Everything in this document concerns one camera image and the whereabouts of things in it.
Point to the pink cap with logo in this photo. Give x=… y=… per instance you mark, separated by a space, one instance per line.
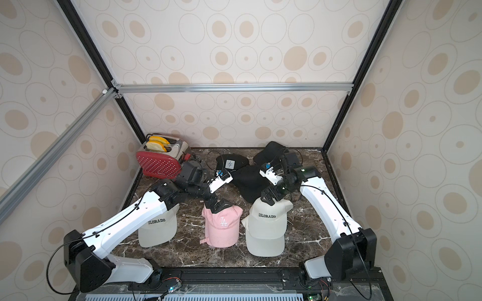
x=222 y=229

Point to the black cap white patch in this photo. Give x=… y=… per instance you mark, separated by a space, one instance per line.
x=231 y=162

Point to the red polka dot toaster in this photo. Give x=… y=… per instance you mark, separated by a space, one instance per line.
x=163 y=165

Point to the beige Colorado cap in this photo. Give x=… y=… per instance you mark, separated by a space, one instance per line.
x=159 y=230
x=265 y=247

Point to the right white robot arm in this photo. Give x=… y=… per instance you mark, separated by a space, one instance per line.
x=353 y=248

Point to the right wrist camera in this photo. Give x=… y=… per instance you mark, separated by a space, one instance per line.
x=267 y=171

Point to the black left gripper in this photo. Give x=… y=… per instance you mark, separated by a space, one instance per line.
x=217 y=205

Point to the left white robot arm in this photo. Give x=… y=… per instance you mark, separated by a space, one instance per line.
x=87 y=255

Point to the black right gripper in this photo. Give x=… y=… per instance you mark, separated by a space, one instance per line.
x=269 y=196

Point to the yellow toast slices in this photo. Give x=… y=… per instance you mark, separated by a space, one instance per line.
x=158 y=143

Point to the left aluminium frame bar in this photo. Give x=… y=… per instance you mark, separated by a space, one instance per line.
x=22 y=187

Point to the horizontal aluminium frame bar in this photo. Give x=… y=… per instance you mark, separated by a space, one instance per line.
x=228 y=88

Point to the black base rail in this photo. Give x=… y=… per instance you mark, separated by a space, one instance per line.
x=245 y=284

